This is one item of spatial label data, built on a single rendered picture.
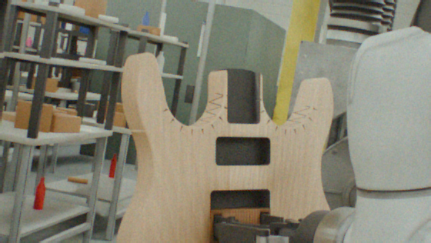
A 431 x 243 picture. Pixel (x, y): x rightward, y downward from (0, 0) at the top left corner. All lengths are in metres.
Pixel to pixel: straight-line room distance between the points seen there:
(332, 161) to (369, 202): 0.88
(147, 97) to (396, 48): 0.38
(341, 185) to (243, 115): 0.59
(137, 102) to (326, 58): 0.47
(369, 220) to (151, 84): 0.37
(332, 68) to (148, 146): 0.47
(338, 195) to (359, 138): 0.89
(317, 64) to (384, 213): 0.63
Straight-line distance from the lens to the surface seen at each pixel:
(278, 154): 1.23
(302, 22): 9.01
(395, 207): 0.89
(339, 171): 1.77
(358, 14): 1.64
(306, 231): 1.03
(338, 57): 1.48
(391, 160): 0.88
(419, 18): 1.60
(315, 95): 1.28
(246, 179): 1.20
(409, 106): 0.87
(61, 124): 5.59
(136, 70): 1.12
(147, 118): 1.12
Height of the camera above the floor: 1.45
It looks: 3 degrees down
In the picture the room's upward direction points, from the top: 10 degrees clockwise
